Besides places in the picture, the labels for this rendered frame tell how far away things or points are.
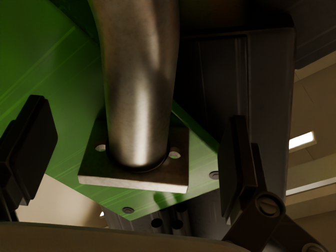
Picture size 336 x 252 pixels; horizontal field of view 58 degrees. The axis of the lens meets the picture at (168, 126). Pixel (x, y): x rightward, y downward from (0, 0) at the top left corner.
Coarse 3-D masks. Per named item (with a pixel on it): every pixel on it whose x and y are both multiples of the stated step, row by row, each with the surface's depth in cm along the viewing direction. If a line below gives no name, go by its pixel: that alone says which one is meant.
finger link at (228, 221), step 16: (240, 128) 13; (224, 144) 14; (240, 144) 13; (256, 144) 14; (224, 160) 14; (240, 160) 12; (256, 160) 13; (224, 176) 14; (240, 176) 12; (256, 176) 12; (224, 192) 13; (240, 192) 12; (256, 192) 12; (224, 208) 13; (240, 208) 11; (288, 224) 11; (272, 240) 11; (288, 240) 11; (304, 240) 11
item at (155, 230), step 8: (176, 208) 25; (184, 208) 25; (160, 216) 25; (168, 216) 26; (184, 216) 25; (152, 224) 24; (160, 224) 24; (168, 224) 26; (176, 224) 24; (184, 224) 25; (160, 232) 24; (168, 232) 26; (176, 232) 23; (184, 232) 24
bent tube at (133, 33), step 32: (96, 0) 9; (128, 0) 9; (160, 0) 9; (128, 32) 10; (160, 32) 10; (128, 64) 11; (160, 64) 11; (128, 96) 12; (160, 96) 12; (96, 128) 17; (128, 128) 13; (160, 128) 13; (96, 160) 15; (128, 160) 14; (160, 160) 15
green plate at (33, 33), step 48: (0, 0) 13; (48, 0) 13; (0, 48) 15; (48, 48) 14; (96, 48) 14; (0, 96) 17; (48, 96) 17; (96, 96) 16; (192, 144) 19; (96, 192) 23; (144, 192) 23; (192, 192) 23
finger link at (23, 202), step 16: (32, 96) 14; (32, 112) 13; (48, 112) 14; (16, 128) 12; (32, 128) 13; (48, 128) 14; (0, 144) 13; (16, 144) 12; (32, 144) 13; (48, 144) 15; (0, 160) 11; (16, 160) 11; (32, 160) 13; (48, 160) 15; (0, 176) 12; (16, 176) 12; (32, 176) 13; (16, 192) 12; (32, 192) 13; (16, 208) 12
